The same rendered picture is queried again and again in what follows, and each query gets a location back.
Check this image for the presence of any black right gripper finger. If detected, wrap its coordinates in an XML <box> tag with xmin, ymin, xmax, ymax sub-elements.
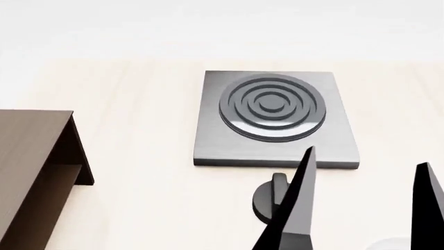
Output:
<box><xmin>412</xmin><ymin>162</ymin><xmax>444</xmax><ymax>250</ymax></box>
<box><xmin>252</xmin><ymin>145</ymin><xmax>318</xmax><ymax>250</ymax></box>

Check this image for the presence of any brown wooden cabinet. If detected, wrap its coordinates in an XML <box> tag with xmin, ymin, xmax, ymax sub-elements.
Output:
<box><xmin>0</xmin><ymin>109</ymin><xmax>95</xmax><ymax>250</ymax></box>

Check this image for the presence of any dark round stove knob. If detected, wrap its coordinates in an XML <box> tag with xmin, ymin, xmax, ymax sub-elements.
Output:
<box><xmin>252</xmin><ymin>172</ymin><xmax>291</xmax><ymax>225</ymax></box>

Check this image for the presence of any dark round ringed burner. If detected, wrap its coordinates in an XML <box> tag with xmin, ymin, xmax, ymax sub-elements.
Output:
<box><xmin>218</xmin><ymin>73</ymin><xmax>328</xmax><ymax>144</ymax></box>

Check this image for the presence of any grey square stove plate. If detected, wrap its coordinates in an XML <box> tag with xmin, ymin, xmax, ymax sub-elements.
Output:
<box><xmin>192</xmin><ymin>69</ymin><xmax>361</xmax><ymax>171</ymax></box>

